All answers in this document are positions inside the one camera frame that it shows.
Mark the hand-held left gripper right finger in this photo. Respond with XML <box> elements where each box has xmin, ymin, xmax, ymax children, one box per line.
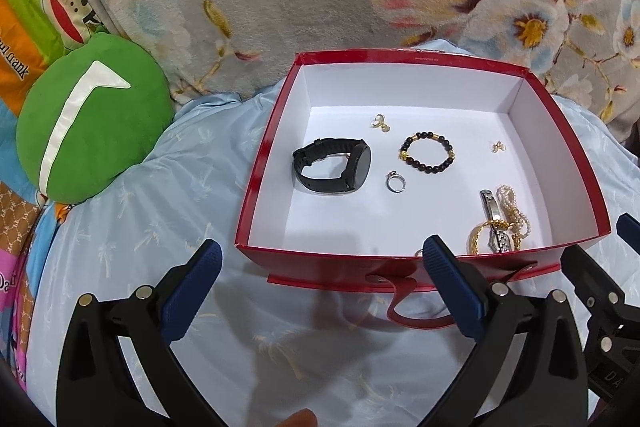
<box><xmin>422</xmin><ymin>234</ymin><xmax>593</xmax><ymax>427</ymax></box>

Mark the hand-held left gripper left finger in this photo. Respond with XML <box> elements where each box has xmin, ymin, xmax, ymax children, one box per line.
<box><xmin>56</xmin><ymin>239</ymin><xmax>223</xmax><ymax>427</ymax></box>

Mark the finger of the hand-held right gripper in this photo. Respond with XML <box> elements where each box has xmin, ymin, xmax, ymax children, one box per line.
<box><xmin>560</xmin><ymin>244</ymin><xmax>627</xmax><ymax>325</ymax></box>
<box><xmin>616</xmin><ymin>213</ymin><xmax>640</xmax><ymax>255</ymax></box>

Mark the gold bangle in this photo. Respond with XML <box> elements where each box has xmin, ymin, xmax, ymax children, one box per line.
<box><xmin>467</xmin><ymin>219</ymin><xmax>501</xmax><ymax>255</ymax></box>

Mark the silver metal wrist watch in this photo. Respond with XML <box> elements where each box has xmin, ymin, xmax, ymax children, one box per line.
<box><xmin>479</xmin><ymin>189</ymin><xmax>516</xmax><ymax>254</ymax></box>

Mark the pearl necklace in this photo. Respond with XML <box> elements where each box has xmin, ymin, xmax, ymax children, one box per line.
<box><xmin>495</xmin><ymin>184</ymin><xmax>532</xmax><ymax>248</ymax></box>

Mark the black and gold bead bracelet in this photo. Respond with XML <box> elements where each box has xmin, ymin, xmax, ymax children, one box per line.
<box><xmin>398</xmin><ymin>132</ymin><xmax>456</xmax><ymax>174</ymax></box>

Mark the red cardboard box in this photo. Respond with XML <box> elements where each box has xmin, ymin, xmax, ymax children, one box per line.
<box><xmin>235</xmin><ymin>49</ymin><xmax>612</xmax><ymax>332</ymax></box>

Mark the black wrist watch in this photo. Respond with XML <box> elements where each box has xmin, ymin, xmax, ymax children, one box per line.
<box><xmin>291</xmin><ymin>137</ymin><xmax>372</xmax><ymax>195</ymax></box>

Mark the person's left hand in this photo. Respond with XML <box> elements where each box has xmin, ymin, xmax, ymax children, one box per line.
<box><xmin>277</xmin><ymin>408</ymin><xmax>318</xmax><ymax>427</ymax></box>

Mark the light blue bedsheet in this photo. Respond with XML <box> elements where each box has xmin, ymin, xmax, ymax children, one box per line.
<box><xmin>25</xmin><ymin>39</ymin><xmax>640</xmax><ymax>427</ymax></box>

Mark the green round cushion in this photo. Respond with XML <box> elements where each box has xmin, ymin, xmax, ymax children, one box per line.
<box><xmin>16</xmin><ymin>32</ymin><xmax>176</xmax><ymax>204</ymax></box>

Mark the colourful printed blanket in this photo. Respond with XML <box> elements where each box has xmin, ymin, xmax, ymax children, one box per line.
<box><xmin>0</xmin><ymin>0</ymin><xmax>108</xmax><ymax>388</ymax></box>

